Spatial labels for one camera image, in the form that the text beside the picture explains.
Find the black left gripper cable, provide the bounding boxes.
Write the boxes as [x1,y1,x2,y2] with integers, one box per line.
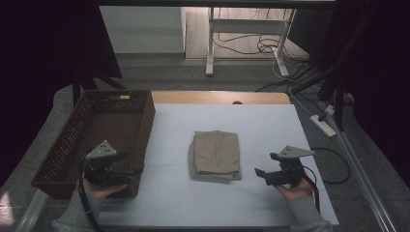
[77,154,105,232]

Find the wooden table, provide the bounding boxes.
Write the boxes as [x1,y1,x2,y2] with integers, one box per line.
[151,91,292,105]

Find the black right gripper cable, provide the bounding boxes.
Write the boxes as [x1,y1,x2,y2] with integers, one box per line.
[302,165,322,214]

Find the black stand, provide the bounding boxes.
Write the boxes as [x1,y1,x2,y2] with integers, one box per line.
[72,72,128,107]
[317,13,375,132]

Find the white table mat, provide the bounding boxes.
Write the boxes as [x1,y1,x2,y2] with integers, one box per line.
[96,102,340,227]

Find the person's right hand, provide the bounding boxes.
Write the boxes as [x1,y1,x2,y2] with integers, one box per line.
[274,176,314,201]

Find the white desk frame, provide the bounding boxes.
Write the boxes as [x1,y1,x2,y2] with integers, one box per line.
[205,7,298,77]

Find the white cabinet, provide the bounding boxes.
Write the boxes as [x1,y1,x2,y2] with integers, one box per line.
[99,6,188,55]

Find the white power strip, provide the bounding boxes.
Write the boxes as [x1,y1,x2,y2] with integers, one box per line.
[309,114,337,139]

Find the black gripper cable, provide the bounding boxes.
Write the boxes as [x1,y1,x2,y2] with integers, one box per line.
[302,165,322,214]
[77,154,105,232]

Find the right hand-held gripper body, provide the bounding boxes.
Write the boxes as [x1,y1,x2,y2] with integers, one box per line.
[264,145,316,188]

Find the person's left hand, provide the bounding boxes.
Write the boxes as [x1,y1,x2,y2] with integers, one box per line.
[81,178,129,200]

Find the khaki pants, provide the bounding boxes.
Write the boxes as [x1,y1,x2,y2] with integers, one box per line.
[188,130,243,183]

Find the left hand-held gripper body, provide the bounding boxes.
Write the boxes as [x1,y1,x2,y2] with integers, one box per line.
[84,139,134,188]

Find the brown woven basket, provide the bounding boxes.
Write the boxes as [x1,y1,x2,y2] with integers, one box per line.
[31,89,157,199]

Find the black floor cable loop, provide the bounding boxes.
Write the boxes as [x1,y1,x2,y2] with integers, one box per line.
[309,146,351,186]

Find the tangle of black floor cables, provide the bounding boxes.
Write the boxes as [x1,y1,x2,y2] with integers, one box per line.
[214,7,323,93]

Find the aluminium rail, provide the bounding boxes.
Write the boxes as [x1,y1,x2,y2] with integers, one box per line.
[14,188,50,232]
[321,102,398,232]

